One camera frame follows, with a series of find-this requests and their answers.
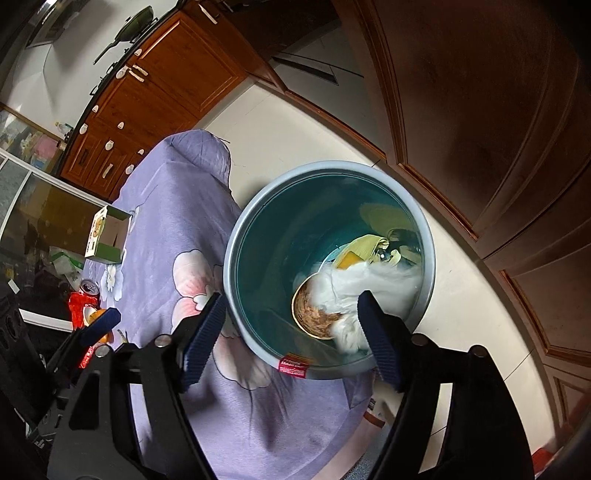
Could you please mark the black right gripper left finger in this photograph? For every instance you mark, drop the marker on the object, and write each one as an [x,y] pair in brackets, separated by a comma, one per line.
[168,366]

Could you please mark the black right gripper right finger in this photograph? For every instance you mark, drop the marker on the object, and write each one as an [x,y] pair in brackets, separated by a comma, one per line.
[405,361]

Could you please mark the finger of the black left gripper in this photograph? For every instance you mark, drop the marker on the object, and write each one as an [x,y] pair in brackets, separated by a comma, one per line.
[66,364]

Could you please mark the orange peel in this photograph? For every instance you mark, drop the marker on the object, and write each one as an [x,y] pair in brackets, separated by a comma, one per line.
[100,330]

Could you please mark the red snack wrapper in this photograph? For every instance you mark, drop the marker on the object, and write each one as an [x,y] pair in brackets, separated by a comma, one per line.
[81,305]

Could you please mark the red soda can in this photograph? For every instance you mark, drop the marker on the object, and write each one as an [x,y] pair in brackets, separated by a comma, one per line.
[90,292]

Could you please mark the white tissue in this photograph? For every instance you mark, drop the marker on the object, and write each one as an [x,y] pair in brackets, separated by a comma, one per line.
[336,292]

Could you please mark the brown coconut shell bowl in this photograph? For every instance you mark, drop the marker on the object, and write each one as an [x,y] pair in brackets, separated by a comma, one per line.
[313,321]

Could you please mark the green white carton box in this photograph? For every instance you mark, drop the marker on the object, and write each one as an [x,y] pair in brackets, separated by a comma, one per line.
[107,235]

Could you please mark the yellow sponge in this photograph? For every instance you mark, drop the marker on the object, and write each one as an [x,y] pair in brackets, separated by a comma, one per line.
[347,260]

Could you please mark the green corn husk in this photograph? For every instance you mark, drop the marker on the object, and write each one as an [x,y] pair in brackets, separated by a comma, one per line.
[369,244]

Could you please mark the teal trash bin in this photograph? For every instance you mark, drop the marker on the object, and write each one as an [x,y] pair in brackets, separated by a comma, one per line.
[293,226]

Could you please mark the brown wooden kitchen cabinets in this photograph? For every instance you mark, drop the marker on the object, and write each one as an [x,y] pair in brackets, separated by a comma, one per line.
[168,81]

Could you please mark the purple floral tablecloth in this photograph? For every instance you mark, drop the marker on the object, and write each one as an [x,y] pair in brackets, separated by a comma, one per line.
[252,421]

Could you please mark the brown wooden door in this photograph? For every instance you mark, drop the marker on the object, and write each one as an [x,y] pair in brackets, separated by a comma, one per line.
[484,107]

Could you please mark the black frying pan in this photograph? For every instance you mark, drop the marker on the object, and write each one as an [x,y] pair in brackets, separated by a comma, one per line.
[133,28]

